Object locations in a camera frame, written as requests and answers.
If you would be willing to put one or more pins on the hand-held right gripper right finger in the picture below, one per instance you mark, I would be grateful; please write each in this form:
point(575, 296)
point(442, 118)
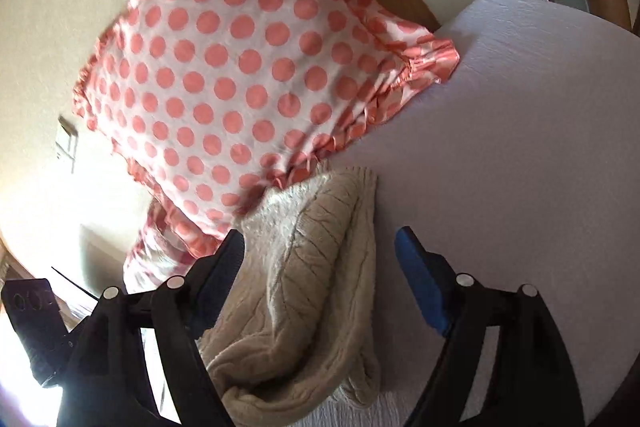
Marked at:
point(424, 283)

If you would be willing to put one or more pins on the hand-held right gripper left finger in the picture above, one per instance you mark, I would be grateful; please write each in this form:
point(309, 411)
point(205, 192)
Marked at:
point(219, 278)

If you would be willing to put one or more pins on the small pink polka dot pillow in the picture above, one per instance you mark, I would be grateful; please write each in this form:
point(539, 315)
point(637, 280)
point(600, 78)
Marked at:
point(160, 252)

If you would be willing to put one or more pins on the bed with lilac sheet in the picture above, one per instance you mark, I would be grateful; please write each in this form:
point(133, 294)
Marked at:
point(500, 147)

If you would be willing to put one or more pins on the large pink polka dot pillow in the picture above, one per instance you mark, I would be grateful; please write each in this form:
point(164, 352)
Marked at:
point(235, 57)

